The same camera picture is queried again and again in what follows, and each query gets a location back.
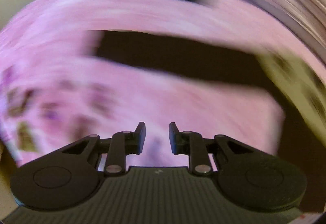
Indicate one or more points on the grey and brown sweater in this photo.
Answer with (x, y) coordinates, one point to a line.
(219, 64)

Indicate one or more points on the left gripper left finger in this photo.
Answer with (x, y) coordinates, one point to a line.
(120, 145)

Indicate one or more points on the pink floral bed blanket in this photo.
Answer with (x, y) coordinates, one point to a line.
(55, 90)

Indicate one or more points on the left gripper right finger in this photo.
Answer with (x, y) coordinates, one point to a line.
(192, 144)

